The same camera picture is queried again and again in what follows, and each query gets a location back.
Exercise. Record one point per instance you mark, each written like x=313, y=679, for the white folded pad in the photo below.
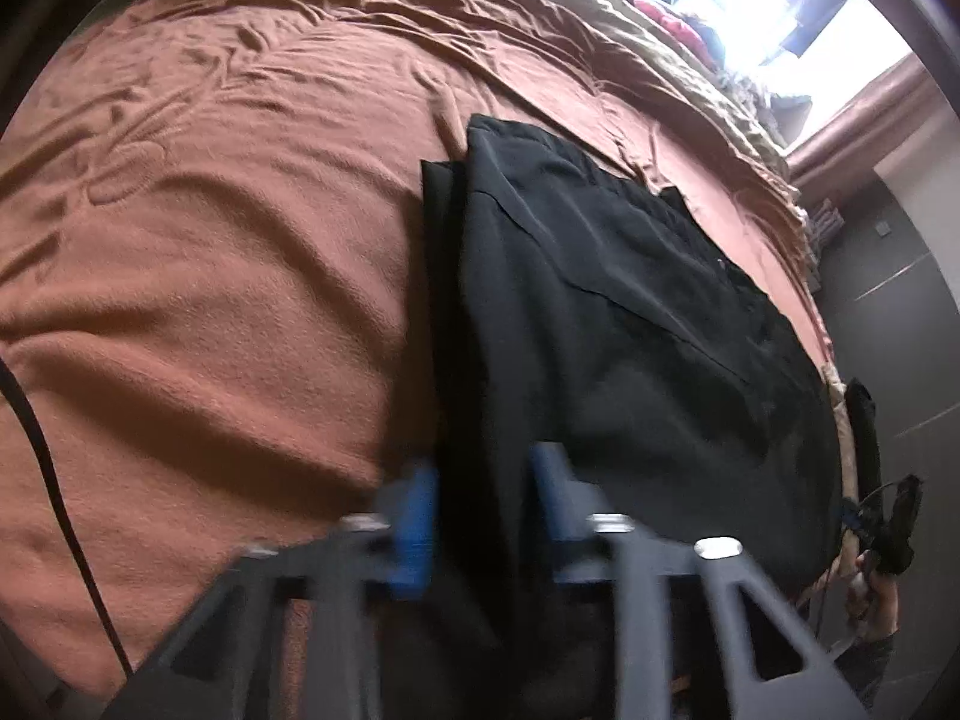
x=838, y=420

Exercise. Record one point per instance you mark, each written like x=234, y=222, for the narrow pink curtain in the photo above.
x=862, y=124

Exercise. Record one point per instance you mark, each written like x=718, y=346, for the beige blanket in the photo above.
x=637, y=67

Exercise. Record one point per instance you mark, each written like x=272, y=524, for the black jacket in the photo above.
x=615, y=330

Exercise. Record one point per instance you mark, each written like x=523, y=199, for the window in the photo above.
x=787, y=7

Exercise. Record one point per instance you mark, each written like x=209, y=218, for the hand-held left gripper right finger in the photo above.
x=551, y=514

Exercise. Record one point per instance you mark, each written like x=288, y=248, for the folded black garment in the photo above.
x=861, y=427

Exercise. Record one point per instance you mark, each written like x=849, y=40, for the person's right forearm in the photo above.
x=866, y=675

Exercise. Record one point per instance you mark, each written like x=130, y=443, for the wall socket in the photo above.
x=883, y=227

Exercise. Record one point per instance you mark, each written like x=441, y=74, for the bed with brown sheet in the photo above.
x=225, y=255

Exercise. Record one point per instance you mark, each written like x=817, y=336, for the person's right hand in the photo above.
x=881, y=607

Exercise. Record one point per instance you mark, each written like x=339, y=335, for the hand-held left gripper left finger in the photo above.
x=416, y=532

